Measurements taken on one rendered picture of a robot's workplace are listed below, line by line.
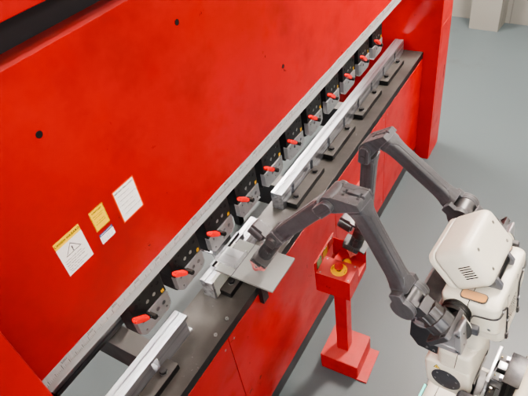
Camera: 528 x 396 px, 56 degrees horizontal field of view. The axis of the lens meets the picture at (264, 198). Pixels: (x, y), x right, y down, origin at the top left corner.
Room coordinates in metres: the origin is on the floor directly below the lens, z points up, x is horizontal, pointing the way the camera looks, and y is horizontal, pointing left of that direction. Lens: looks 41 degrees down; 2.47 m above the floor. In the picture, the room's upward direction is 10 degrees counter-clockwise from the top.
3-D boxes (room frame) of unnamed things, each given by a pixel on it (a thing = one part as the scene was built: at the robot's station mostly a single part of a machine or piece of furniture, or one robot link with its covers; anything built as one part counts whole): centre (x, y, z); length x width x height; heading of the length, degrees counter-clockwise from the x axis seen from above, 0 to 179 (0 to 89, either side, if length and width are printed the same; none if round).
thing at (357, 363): (1.43, -0.31, 0.06); 0.25 x 0.20 x 0.12; 55
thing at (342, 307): (1.45, -0.28, 0.39); 0.06 x 0.06 x 0.54; 55
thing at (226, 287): (1.41, 0.13, 0.89); 0.30 x 0.05 x 0.03; 143
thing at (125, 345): (1.29, 0.77, 0.81); 0.64 x 0.08 x 0.14; 53
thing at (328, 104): (2.19, -0.39, 1.19); 0.15 x 0.09 x 0.17; 143
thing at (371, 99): (2.50, -0.70, 0.89); 0.30 x 0.05 x 0.03; 143
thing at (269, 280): (1.33, 0.08, 1.00); 0.26 x 0.18 x 0.01; 53
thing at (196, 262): (1.23, 0.33, 1.19); 0.15 x 0.09 x 0.17; 143
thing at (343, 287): (1.45, -0.28, 0.75); 0.20 x 0.16 x 0.18; 145
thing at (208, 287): (1.46, 0.17, 0.92); 0.39 x 0.06 x 0.10; 143
